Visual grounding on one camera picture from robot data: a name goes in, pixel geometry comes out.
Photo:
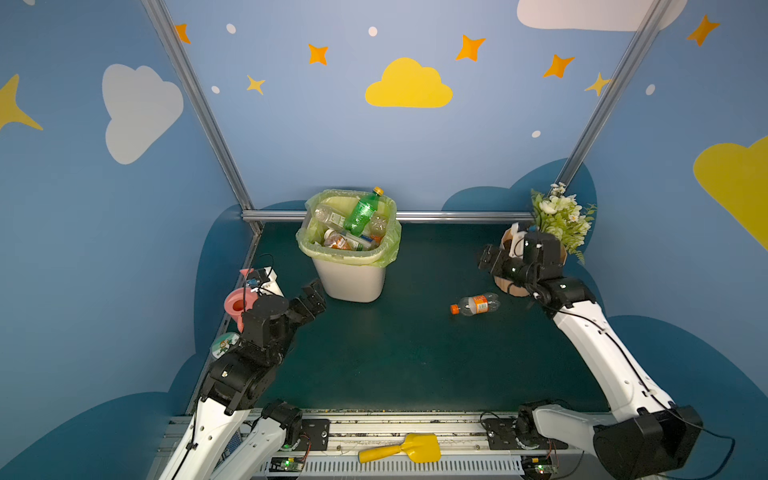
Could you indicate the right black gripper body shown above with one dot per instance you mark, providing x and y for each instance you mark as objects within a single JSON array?
[{"x": 500, "y": 264}]

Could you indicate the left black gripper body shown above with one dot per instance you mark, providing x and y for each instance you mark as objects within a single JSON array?
[{"x": 302, "y": 306}]

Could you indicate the orange label bottle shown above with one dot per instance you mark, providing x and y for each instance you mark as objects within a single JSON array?
[{"x": 475, "y": 305}]

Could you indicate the clear bottle white label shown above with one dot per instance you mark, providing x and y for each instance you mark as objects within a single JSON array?
[{"x": 330, "y": 217}]

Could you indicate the green plastic bottle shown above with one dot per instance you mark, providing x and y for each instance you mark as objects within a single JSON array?
[{"x": 363, "y": 212}]

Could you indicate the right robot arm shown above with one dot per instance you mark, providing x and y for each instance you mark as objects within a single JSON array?
[{"x": 645, "y": 432}]

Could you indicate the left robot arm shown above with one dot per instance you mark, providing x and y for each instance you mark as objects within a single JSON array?
[{"x": 235, "y": 382}]

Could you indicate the white trash bin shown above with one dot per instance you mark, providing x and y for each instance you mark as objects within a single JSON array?
[{"x": 359, "y": 284}]

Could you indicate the green plastic bin liner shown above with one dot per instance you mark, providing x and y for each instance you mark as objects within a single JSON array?
[{"x": 310, "y": 236}]

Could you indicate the pink watering can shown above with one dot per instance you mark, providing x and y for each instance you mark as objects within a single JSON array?
[{"x": 240, "y": 300}]

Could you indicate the green round tin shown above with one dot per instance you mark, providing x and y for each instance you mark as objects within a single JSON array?
[{"x": 223, "y": 344}]

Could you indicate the white artificial flowers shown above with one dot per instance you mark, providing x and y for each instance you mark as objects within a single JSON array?
[{"x": 562, "y": 216}]

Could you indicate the left controller board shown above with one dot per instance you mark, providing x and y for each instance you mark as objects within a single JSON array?
[{"x": 286, "y": 465}]

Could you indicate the controller board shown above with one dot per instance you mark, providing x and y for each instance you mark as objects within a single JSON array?
[
  {"x": 538, "y": 467},
  {"x": 286, "y": 465}
]

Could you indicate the yellow plastic shovel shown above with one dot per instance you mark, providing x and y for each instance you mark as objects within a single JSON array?
[{"x": 419, "y": 448}]

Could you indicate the right controller board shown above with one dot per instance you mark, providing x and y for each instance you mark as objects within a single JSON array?
[{"x": 538, "y": 467}]

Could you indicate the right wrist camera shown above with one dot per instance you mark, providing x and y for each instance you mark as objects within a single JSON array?
[{"x": 517, "y": 240}]

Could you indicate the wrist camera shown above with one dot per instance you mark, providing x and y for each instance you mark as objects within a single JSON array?
[
  {"x": 262, "y": 281},
  {"x": 517, "y": 240}
]

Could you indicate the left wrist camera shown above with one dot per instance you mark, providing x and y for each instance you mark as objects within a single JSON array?
[{"x": 262, "y": 281}]

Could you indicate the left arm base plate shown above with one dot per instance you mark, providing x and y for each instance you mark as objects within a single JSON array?
[{"x": 313, "y": 433}]

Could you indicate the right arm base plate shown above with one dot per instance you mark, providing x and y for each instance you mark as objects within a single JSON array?
[{"x": 511, "y": 433}]

